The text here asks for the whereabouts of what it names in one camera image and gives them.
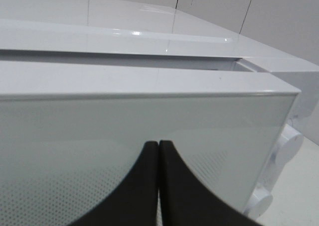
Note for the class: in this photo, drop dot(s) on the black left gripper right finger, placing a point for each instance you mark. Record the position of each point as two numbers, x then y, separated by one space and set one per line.
185 201

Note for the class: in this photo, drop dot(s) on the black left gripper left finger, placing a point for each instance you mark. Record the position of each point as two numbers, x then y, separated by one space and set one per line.
134 201

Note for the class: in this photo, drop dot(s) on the white microwave knob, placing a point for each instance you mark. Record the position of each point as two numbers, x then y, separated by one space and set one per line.
259 202
289 143

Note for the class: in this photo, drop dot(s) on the white microwave oven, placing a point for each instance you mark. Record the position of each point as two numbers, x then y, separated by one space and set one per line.
124 33

